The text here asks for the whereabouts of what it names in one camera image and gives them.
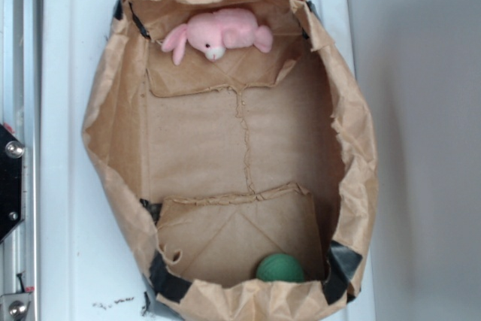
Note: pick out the pink plush bunny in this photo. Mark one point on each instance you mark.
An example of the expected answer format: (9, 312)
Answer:
(215, 33)

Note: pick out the brown paper bag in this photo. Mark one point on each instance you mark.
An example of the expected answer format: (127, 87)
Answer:
(209, 167)

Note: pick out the green textured ball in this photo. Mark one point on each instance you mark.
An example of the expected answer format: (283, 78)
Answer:
(280, 267)

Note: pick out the black metal bracket plate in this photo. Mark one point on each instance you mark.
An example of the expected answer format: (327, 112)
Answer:
(11, 186)

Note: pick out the aluminium frame rail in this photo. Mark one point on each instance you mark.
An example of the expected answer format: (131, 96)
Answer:
(21, 26)

